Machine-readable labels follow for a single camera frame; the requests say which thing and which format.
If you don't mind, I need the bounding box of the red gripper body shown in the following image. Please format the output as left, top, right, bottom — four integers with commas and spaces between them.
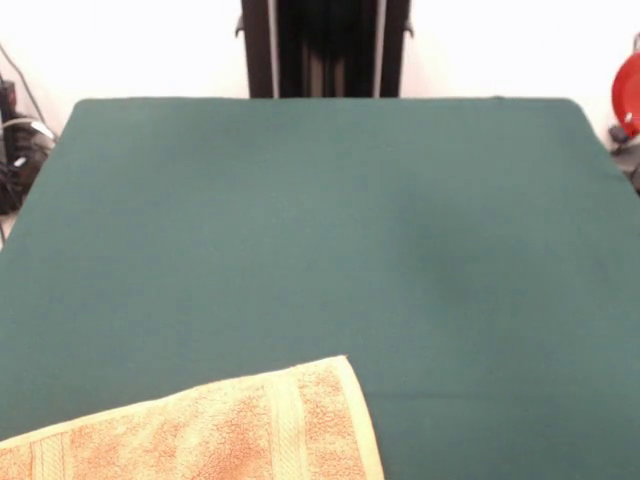
611, 49, 640, 139

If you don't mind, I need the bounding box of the tan terry towel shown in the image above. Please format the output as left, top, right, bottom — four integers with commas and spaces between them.
0, 354, 386, 480

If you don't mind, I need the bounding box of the black rounded device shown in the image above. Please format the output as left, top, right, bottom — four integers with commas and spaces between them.
607, 124, 640, 196

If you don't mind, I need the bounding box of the dark green table cloth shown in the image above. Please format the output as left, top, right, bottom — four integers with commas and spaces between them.
0, 96, 640, 480

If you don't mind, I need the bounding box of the black plug adapter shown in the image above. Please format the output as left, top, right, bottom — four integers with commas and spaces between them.
0, 79, 19, 119

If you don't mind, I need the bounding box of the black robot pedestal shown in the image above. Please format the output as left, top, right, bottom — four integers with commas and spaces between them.
234, 0, 415, 99

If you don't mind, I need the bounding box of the black cable heap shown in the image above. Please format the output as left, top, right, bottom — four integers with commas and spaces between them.
0, 117, 57, 216

